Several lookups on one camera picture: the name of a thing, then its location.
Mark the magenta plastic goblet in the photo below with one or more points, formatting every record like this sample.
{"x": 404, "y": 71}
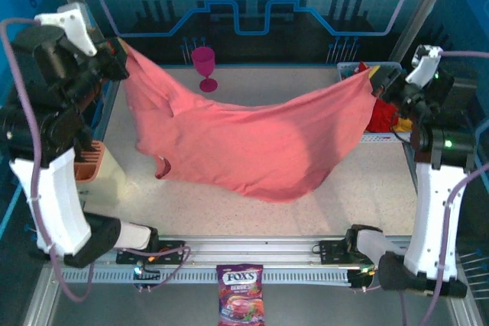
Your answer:
{"x": 203, "y": 60}

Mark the pink t-shirt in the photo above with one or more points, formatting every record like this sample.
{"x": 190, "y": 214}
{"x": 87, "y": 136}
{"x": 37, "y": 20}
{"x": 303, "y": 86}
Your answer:
{"x": 248, "y": 142}

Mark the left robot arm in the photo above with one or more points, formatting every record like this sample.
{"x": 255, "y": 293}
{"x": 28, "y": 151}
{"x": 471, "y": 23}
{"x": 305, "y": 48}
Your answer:
{"x": 49, "y": 204}

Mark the red t-shirt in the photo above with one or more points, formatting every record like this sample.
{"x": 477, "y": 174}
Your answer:
{"x": 382, "y": 116}

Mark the yellow t-shirt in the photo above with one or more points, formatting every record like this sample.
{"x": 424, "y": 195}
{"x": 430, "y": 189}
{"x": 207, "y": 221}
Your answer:
{"x": 404, "y": 124}

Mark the teal t-shirt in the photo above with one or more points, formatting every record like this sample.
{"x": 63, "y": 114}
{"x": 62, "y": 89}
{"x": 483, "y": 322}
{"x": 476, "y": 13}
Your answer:
{"x": 349, "y": 74}

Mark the white plastic basket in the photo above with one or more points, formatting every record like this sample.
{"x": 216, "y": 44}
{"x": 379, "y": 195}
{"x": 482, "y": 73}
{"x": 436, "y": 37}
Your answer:
{"x": 382, "y": 137}

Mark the orange and cream knife block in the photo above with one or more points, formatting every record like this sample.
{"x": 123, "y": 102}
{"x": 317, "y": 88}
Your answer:
{"x": 111, "y": 173}

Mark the black controller board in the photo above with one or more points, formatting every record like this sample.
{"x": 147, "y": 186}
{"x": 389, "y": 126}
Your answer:
{"x": 361, "y": 278}
{"x": 147, "y": 274}

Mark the purple Fox's candy bag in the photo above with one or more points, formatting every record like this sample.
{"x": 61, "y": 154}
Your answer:
{"x": 240, "y": 291}

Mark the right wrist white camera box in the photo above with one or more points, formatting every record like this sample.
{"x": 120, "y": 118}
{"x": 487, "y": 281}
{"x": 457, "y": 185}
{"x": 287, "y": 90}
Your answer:
{"x": 422, "y": 64}

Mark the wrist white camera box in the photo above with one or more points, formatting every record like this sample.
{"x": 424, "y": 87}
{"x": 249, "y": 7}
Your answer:
{"x": 72, "y": 24}
{"x": 422, "y": 64}

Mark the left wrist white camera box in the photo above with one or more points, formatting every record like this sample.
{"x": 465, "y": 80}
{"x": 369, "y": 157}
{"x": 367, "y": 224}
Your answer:
{"x": 72, "y": 24}

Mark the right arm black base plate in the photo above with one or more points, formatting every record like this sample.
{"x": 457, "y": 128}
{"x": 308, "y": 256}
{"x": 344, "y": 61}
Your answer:
{"x": 332, "y": 251}

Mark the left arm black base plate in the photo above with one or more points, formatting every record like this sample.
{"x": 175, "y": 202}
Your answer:
{"x": 172, "y": 253}

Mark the aluminium mounting rail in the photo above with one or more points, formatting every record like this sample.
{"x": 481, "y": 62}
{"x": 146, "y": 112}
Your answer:
{"x": 248, "y": 249}

